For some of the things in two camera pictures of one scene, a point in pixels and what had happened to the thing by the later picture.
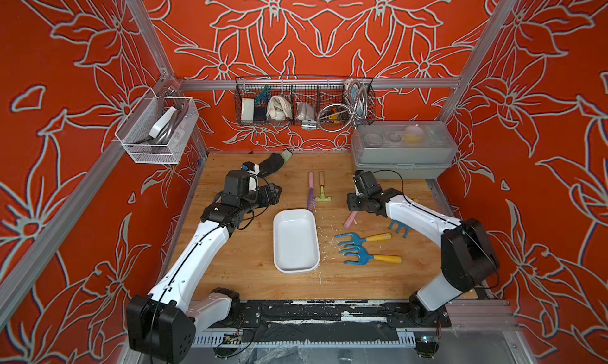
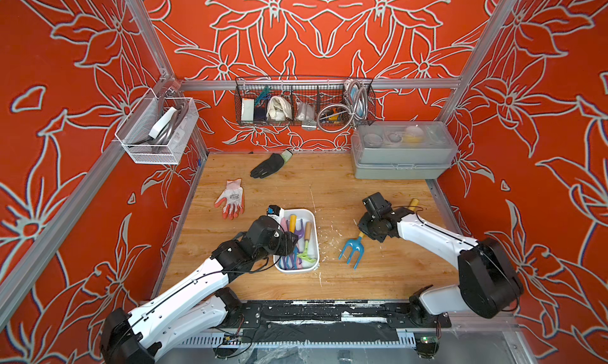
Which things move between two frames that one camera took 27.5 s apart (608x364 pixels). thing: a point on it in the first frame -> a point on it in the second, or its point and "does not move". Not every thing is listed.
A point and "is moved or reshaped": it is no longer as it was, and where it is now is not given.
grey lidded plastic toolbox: x=404 y=149 does not move
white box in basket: x=247 y=109 does not move
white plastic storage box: x=295 y=242 does not move
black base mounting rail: x=358 y=313 does not move
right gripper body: x=356 y=202 -> x=369 y=226
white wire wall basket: x=158 y=129 does not move
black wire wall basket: x=305 y=100 does not move
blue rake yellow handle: x=362 y=257 -> x=292 y=229
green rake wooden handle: x=322 y=198 -> x=307 y=236
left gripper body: x=255 y=199 -> x=282 y=245
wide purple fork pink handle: x=350 y=220 -> x=301 y=232
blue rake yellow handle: x=358 y=240 is moved or reshaped
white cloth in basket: x=279 y=108 does not move
